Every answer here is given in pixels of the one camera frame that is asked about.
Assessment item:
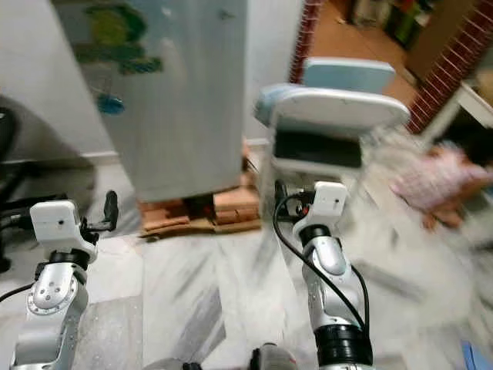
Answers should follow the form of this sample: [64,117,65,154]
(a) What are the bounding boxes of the wooden fridge stand with bricks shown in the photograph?
[138,188,264,240]

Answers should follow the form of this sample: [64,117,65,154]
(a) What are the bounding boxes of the grey fridge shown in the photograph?
[50,0,250,204]

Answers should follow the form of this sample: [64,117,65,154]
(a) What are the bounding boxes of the white plastic chair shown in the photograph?
[254,83,411,203]

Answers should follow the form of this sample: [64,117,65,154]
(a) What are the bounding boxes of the small blue sticker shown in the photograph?
[96,92,127,117]

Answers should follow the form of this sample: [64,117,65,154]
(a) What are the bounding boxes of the light blue plastic chair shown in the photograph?
[300,58,398,96]

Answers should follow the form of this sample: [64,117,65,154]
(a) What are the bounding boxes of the child in pink clothes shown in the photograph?
[388,141,493,232]

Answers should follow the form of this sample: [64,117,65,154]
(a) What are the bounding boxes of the robot right leg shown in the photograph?
[250,343,303,370]

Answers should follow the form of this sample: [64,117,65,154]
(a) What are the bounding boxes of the robot leg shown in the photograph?
[145,358,206,370]
[250,343,303,370]

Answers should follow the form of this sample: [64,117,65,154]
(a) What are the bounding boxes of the red brick pillar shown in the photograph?
[288,0,325,84]

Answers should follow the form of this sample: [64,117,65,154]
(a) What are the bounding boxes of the robot left leg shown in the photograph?
[145,358,206,370]

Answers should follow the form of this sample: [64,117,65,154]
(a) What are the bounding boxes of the green cartoon sticker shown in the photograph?
[73,6,163,76]

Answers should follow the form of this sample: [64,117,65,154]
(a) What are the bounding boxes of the white table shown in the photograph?
[427,80,493,146]

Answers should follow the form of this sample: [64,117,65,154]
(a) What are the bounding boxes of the blue object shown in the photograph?
[461,339,493,370]

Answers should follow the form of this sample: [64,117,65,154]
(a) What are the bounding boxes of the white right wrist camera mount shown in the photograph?
[300,181,350,233]

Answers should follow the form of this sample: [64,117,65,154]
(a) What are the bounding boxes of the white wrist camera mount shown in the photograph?
[300,181,350,233]
[29,200,98,260]

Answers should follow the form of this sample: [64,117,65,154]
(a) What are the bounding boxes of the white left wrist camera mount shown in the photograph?
[29,200,98,260]

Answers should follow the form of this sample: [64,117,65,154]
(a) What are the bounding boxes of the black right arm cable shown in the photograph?
[273,191,371,332]

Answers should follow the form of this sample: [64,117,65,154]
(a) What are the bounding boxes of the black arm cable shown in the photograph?
[273,191,371,332]
[0,281,35,303]

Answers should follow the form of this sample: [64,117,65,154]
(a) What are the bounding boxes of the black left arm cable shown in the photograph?
[0,281,35,303]

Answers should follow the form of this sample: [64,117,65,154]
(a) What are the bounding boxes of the red brick wall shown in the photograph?
[406,8,493,136]

